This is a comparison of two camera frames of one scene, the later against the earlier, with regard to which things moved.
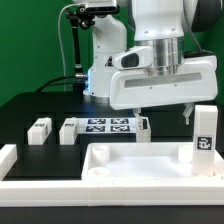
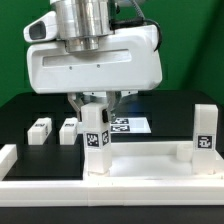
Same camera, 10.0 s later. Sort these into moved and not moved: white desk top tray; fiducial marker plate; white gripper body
Moved: white gripper body
Not moved: fiducial marker plate; white desk top tray
